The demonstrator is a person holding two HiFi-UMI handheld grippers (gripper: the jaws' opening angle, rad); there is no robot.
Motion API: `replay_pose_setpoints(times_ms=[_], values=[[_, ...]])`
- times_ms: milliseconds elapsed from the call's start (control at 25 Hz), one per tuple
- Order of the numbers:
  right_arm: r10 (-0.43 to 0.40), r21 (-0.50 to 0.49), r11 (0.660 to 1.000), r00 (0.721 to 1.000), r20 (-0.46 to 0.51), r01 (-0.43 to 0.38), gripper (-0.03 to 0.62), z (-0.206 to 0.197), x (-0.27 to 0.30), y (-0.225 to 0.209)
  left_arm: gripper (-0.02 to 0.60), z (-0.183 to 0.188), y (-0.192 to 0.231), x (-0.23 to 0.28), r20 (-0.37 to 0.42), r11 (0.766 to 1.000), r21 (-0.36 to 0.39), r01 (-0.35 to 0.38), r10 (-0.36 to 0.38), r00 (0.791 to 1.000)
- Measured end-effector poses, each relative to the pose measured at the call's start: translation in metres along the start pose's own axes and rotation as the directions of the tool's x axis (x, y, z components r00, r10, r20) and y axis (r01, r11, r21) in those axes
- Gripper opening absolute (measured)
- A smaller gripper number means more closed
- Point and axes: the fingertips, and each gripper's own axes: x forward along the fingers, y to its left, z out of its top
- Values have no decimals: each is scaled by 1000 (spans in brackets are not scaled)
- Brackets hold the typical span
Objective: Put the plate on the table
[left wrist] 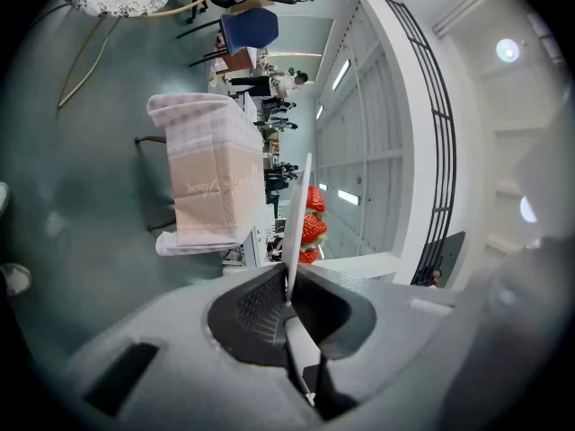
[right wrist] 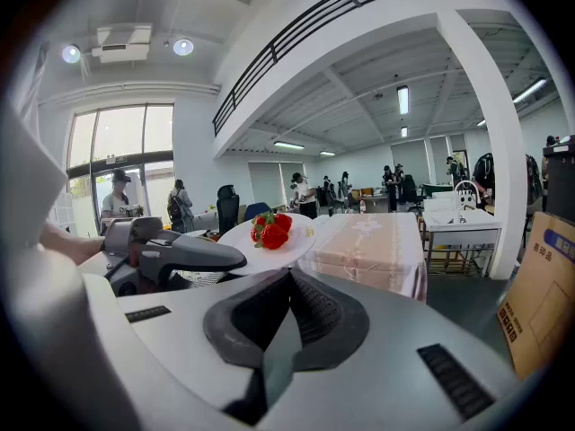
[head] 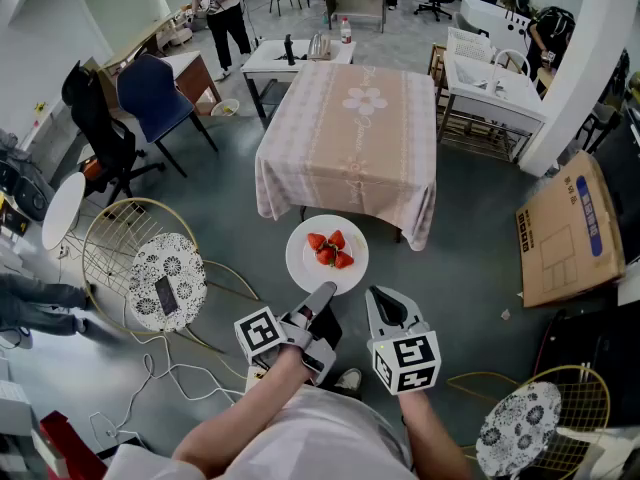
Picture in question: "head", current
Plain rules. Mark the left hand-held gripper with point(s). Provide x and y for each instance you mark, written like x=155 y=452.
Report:
x=305 y=348

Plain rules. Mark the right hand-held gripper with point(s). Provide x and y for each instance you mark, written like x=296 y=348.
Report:
x=407 y=363

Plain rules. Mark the white round plate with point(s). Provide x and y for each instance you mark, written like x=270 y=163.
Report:
x=305 y=268

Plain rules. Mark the red strawberry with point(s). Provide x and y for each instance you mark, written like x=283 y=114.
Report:
x=337 y=239
x=326 y=256
x=344 y=260
x=316 y=241

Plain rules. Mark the person's right forearm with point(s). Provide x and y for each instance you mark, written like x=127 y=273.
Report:
x=430 y=433

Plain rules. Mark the person's left forearm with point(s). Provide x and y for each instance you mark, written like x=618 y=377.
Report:
x=235 y=418

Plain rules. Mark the table with pink tablecloth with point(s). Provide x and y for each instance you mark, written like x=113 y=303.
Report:
x=350 y=143

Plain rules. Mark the person's white shoe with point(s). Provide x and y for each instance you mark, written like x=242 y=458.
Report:
x=349 y=379

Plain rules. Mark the person's white shirt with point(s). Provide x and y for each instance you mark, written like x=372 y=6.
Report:
x=310 y=443

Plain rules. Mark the floral seat cushion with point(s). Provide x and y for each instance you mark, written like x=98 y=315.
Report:
x=170 y=263
x=520 y=428

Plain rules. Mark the black smartphone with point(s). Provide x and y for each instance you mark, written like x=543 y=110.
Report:
x=166 y=295

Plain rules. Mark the brown cardboard box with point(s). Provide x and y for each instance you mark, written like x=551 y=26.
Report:
x=565 y=238

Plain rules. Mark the white waste bin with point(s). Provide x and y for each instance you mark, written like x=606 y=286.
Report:
x=226 y=108

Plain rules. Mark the white sink table with rack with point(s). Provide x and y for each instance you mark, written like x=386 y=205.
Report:
x=505 y=98

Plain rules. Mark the wooden shelf rack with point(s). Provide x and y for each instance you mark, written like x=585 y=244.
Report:
x=438 y=65

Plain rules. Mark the steel kettle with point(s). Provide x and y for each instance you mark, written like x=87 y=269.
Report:
x=319 y=47

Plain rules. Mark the brown white-topped side desk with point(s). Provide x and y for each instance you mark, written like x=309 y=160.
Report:
x=192 y=78

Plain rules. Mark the blue chair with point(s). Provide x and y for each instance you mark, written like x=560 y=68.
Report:
x=150 y=98

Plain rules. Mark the red-capped plastic bottle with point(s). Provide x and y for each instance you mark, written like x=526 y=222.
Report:
x=345 y=32

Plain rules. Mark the round white side table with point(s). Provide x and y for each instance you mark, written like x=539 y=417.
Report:
x=62 y=208

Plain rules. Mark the white perforated basket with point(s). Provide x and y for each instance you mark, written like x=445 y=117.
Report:
x=470 y=45

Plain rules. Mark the black office chair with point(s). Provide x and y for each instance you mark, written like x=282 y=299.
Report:
x=95 y=118

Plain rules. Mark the red box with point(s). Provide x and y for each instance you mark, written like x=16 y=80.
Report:
x=70 y=443

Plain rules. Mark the grey desk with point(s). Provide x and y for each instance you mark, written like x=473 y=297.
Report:
x=355 y=3

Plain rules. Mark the white counter with black holes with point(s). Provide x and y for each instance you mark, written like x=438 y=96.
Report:
x=487 y=18

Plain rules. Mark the long light wooden desk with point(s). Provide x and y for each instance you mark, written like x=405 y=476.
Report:
x=135 y=43

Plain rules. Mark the black backpack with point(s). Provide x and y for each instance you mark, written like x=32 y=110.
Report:
x=22 y=183

